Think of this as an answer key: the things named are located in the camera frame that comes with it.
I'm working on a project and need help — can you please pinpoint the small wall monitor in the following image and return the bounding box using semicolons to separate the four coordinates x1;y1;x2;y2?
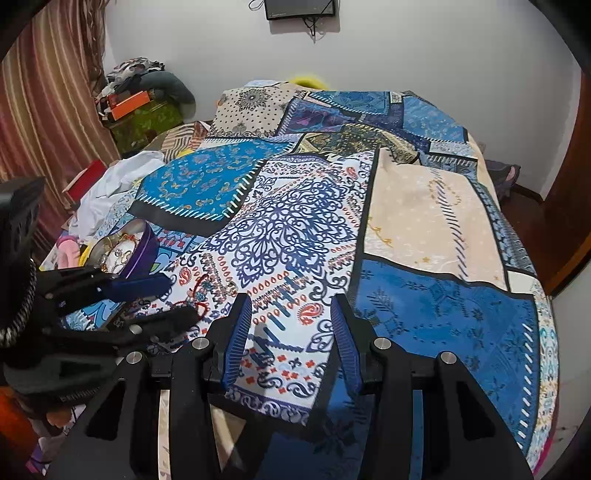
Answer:
263;0;337;20

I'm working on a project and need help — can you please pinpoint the striped orange brown cloth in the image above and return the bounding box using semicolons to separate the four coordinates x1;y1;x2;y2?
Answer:
160;121;211;163

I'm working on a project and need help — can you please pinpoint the patchwork patterned bedspread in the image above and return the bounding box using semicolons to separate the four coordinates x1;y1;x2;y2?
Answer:
59;80;560;480

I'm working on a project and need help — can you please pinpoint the striped brown curtain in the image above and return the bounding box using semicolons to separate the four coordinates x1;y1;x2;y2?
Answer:
1;1;120;260

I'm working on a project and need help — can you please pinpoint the heart-shaped purple jewelry tin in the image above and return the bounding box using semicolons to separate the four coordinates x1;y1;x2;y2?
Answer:
85;219;158;279

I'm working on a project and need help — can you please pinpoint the red string bracelet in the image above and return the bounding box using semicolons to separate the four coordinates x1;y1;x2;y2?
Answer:
172;274;213;322

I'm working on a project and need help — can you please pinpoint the red and white box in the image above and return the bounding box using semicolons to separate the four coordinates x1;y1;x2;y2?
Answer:
62;159;107;203

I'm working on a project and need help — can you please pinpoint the orange box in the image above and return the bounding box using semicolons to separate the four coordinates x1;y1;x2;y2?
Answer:
111;91;150;121

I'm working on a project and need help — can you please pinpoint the wooden wardrobe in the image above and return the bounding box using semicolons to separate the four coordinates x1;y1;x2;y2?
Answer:
542;73;590;295

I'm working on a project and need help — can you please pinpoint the pile of clothes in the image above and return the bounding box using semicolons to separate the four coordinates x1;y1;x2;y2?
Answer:
95;57;195;120

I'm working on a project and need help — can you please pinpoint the white crumpled cloth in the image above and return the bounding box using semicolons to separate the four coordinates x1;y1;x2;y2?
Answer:
68;151;165;239

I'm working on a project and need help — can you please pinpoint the green patterned covered cabinet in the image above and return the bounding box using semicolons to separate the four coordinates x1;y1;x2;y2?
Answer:
107;100;183;156

